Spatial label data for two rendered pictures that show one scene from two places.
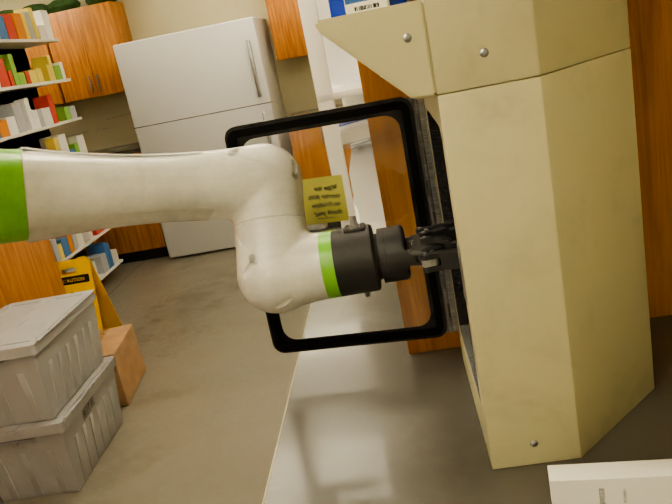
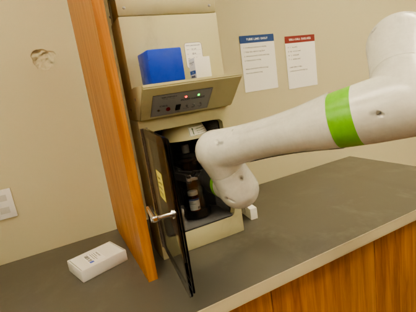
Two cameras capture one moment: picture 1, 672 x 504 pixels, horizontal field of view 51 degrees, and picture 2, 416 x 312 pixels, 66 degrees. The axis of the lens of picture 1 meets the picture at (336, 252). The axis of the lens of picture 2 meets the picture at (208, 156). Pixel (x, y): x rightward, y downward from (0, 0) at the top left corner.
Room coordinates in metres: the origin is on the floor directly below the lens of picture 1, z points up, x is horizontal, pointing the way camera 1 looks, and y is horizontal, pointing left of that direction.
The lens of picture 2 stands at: (1.43, 0.77, 1.48)
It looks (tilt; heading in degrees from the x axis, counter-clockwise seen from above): 12 degrees down; 239
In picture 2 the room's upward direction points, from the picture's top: 8 degrees counter-clockwise
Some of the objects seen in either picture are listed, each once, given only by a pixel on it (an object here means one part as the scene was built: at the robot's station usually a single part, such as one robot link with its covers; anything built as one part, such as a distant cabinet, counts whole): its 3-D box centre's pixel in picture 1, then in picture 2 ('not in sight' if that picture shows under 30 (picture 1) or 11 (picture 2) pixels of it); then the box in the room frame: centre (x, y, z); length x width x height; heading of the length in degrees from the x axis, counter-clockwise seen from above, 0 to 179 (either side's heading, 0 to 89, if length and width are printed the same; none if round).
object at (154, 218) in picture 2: not in sight; (158, 212); (1.16, 0.05, 1.20); 0.10 x 0.05 x 0.03; 77
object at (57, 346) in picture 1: (32, 357); not in sight; (2.76, 1.32, 0.49); 0.60 x 0.42 x 0.33; 174
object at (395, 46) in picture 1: (376, 54); (190, 96); (0.93, -0.10, 1.46); 0.32 x 0.12 x 0.10; 174
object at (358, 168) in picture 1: (338, 233); (164, 204); (1.11, -0.01, 1.19); 0.30 x 0.01 x 0.40; 77
